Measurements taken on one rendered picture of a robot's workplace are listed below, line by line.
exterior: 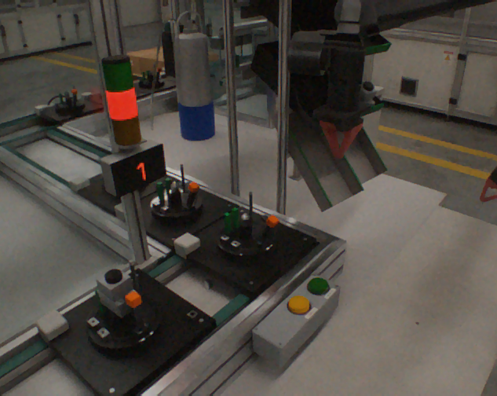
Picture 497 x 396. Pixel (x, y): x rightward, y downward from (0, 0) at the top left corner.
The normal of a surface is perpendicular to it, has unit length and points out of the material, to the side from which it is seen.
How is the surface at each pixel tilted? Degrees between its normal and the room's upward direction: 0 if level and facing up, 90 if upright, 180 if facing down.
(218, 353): 0
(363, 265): 0
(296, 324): 0
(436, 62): 90
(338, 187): 45
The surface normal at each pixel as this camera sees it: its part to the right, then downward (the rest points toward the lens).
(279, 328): -0.02, -0.86
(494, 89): -0.66, 0.39
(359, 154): 0.44, -0.34
